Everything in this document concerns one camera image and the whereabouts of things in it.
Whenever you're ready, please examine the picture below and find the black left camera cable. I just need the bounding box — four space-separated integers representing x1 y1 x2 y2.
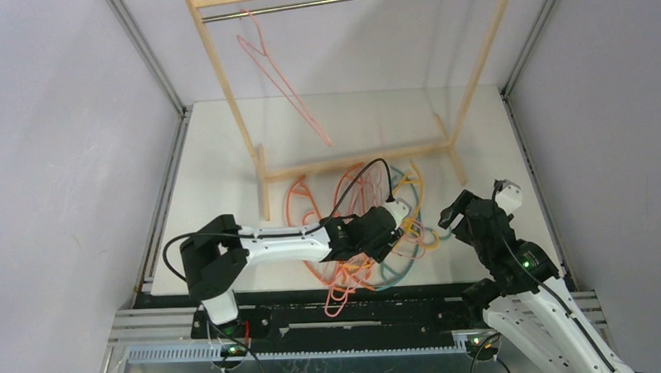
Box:
159 157 398 285

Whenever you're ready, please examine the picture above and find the yellow plastic hanger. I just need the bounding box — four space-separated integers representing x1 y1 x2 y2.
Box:
333 163 444 291

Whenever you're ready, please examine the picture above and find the orange plastic hanger right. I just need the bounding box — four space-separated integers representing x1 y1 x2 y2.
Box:
299 161 379 295

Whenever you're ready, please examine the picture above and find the pink wire hanger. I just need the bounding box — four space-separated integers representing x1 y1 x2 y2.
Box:
236 9 333 147
353 159 426 264
318 165 430 318

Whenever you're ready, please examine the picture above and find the orange plastic hanger left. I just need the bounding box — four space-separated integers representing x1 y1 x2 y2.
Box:
283 175 323 227

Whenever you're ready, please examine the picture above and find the orange plastic hanger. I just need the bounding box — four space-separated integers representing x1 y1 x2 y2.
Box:
299 161 379 295
283 175 323 227

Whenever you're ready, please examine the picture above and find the hanging pink wire hanger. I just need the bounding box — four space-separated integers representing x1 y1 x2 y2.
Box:
236 9 333 147

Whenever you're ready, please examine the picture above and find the aluminium frame post right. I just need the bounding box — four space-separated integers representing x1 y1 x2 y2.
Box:
500 0 581 289

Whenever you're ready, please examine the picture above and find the aluminium frame post left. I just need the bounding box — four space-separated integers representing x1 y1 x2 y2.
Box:
105 0 187 293

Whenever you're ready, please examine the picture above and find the black right camera cable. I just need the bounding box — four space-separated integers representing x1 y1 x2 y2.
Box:
489 176 619 373

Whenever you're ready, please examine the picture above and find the teal plastic hanger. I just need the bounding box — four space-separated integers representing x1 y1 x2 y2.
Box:
372 163 453 293

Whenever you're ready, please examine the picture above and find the metal cable tray base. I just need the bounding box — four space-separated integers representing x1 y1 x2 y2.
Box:
100 297 541 373

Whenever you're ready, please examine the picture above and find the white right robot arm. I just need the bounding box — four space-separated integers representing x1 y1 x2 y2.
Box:
439 185 634 373

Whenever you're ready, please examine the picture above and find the black camera cable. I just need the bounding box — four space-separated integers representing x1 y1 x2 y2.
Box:
159 157 398 285
489 176 619 373

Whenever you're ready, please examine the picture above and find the wooden clothes rack frame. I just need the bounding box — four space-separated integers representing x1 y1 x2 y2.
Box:
185 0 525 225

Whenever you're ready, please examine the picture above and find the metal rack rod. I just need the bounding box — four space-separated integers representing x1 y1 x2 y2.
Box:
201 0 361 24

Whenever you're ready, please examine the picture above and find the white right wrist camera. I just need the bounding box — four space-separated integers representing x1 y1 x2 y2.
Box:
494 180 523 216

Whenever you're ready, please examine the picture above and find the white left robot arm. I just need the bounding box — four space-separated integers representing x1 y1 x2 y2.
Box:
176 198 413 337

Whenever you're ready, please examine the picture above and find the aluminium frame post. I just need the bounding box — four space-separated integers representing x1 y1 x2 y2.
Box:
105 0 187 293
500 0 581 289

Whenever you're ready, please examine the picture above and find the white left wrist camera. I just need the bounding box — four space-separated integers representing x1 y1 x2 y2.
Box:
382 198 413 227

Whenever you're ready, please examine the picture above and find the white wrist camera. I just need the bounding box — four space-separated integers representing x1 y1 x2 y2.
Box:
494 180 523 216
382 198 413 227

